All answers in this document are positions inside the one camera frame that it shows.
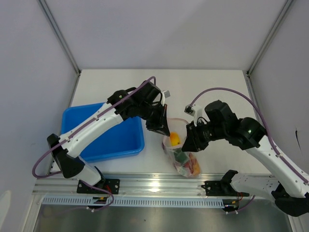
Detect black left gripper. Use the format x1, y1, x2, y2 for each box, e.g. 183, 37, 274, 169
138, 101, 170, 137

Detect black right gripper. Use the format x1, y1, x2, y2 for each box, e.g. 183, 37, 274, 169
182, 119, 227, 153

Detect yellow toy pepper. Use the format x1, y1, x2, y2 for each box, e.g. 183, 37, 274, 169
169, 132, 181, 146

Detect green toy cucumber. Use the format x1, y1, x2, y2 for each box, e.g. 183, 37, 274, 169
172, 147, 190, 165

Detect red toy strawberry bunch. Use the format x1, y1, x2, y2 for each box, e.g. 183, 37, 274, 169
176, 153, 201, 178

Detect clear zip top bag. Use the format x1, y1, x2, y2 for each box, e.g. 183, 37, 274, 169
162, 118, 201, 178

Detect blue plastic bin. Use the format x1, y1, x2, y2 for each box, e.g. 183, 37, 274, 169
61, 102, 144, 162

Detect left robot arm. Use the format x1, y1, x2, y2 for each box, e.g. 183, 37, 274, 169
47, 81, 170, 193

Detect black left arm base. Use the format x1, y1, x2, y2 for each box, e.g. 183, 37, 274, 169
77, 179, 120, 194

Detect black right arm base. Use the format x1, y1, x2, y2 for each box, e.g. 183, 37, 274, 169
201, 181, 249, 197

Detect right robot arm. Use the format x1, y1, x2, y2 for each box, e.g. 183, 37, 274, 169
182, 100, 309, 217

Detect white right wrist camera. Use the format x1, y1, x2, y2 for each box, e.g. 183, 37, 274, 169
184, 104, 202, 126

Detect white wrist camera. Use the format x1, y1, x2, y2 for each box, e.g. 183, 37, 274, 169
184, 104, 202, 126
161, 90, 170, 105

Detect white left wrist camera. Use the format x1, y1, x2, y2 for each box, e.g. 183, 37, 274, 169
161, 90, 170, 105

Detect aluminium mounting rail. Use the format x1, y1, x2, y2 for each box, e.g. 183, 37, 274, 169
32, 173, 281, 199

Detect white slotted cable duct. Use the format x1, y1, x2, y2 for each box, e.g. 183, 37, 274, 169
42, 195, 225, 208

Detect left aluminium frame post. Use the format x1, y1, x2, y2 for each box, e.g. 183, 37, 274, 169
37, 0, 81, 75

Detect aluminium frame post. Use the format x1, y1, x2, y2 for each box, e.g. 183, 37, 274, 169
246, 0, 296, 78
37, 0, 81, 75

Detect right aluminium frame post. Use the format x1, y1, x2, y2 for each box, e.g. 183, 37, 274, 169
246, 0, 296, 78

